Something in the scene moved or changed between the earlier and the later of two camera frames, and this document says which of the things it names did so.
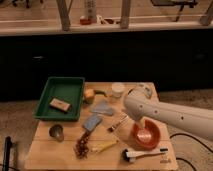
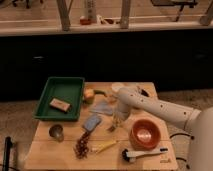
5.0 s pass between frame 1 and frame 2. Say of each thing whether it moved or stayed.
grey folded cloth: stayed
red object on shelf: stayed
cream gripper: moved
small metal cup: stayed
